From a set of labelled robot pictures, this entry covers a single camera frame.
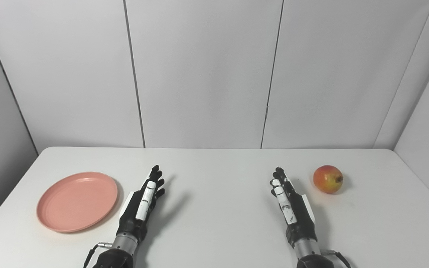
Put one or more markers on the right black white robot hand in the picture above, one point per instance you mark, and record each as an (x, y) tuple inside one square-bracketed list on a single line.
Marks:
[(292, 208)]

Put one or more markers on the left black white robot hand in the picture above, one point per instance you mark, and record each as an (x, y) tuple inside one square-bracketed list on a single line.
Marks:
[(140, 208)]

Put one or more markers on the red yellow pomegranate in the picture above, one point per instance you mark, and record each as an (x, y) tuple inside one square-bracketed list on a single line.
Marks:
[(328, 179)]

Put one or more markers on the pink round plate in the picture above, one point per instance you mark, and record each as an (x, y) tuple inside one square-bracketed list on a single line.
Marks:
[(77, 201)]

